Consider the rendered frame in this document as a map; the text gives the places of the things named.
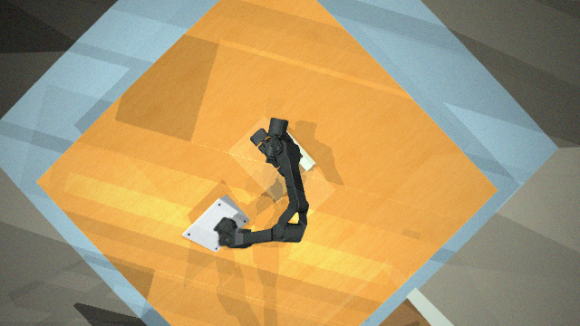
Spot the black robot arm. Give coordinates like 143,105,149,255
214,118,309,248

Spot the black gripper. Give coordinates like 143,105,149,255
250,128,284,177

